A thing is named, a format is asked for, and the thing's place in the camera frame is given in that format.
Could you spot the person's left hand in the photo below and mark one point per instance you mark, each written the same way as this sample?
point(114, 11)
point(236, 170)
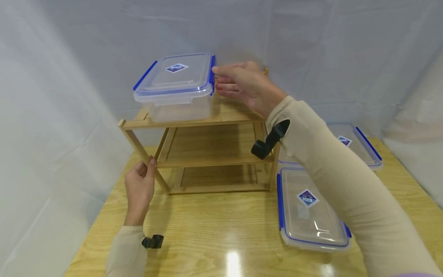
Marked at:
point(139, 192)

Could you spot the person's right hand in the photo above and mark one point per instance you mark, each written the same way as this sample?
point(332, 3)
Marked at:
point(252, 86)

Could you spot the wooden three-tier shelf rack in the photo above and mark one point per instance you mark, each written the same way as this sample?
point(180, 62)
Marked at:
point(211, 144)

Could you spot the clear container with blue-clip lid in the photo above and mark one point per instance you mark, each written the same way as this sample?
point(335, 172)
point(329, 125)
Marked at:
point(360, 148)
point(173, 82)
point(308, 215)

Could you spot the person's right forearm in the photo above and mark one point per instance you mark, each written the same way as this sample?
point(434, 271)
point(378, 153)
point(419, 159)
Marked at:
point(346, 184)

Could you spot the person's left forearm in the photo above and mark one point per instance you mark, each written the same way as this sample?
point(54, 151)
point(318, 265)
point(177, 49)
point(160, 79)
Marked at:
point(126, 252)

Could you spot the black wrist band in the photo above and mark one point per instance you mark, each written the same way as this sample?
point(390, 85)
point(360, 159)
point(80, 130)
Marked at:
point(153, 241)
point(271, 140)

